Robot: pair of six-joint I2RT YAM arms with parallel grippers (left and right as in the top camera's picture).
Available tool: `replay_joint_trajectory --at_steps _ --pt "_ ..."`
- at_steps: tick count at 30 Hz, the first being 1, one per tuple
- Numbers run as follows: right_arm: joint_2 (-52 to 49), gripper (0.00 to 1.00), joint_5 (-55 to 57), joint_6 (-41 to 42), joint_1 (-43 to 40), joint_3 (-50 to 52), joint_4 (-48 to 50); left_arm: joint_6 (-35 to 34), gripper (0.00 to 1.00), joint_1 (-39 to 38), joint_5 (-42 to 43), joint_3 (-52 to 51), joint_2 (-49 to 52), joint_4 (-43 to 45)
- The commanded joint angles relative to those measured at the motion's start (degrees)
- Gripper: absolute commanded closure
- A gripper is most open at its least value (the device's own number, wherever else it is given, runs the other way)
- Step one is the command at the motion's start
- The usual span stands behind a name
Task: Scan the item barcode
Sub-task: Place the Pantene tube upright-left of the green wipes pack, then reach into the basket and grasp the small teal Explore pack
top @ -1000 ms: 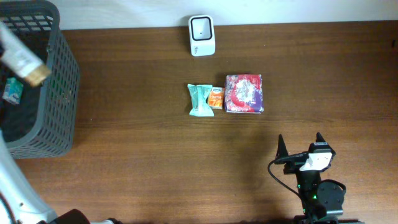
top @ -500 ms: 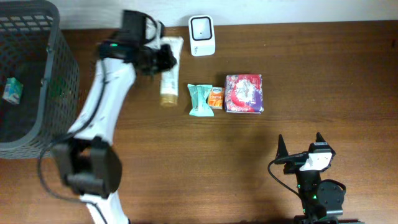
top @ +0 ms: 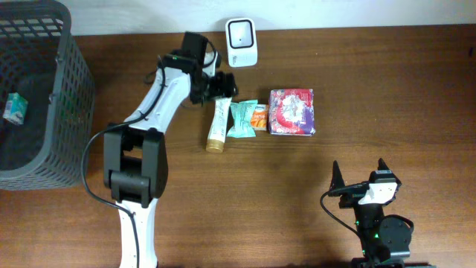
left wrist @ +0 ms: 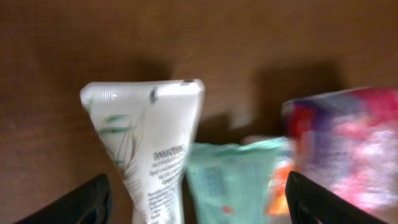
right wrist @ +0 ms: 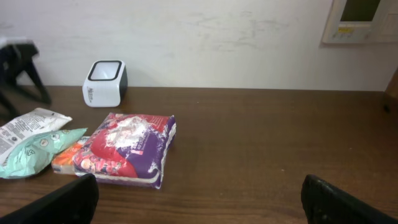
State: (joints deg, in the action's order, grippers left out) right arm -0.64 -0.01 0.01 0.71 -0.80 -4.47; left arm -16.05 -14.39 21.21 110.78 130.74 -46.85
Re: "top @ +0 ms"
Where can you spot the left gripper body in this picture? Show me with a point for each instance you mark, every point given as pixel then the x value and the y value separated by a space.
pixel 212 85

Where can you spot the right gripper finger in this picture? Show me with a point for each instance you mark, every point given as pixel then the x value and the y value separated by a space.
pixel 337 181
pixel 382 165

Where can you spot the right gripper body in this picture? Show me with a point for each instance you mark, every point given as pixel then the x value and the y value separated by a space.
pixel 365 209

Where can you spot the teal snack packet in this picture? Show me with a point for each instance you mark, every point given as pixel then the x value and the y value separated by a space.
pixel 242 113

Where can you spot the small orange tissue pack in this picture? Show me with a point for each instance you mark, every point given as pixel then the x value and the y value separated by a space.
pixel 259 119

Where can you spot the white cream tube gold cap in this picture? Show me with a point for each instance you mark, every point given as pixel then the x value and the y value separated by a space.
pixel 218 128

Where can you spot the red purple pad package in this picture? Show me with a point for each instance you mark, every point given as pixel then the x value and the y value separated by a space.
pixel 291 112

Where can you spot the small teal tissue pack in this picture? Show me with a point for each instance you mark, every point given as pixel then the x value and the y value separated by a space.
pixel 15 109

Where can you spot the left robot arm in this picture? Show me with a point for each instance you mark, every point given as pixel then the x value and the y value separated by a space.
pixel 135 158

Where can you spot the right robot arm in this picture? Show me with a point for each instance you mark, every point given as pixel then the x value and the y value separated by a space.
pixel 385 239

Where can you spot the white barcode scanner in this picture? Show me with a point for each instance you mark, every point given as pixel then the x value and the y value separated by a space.
pixel 241 42

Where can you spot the dark grey plastic basket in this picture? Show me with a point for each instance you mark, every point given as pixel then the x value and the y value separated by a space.
pixel 40 61

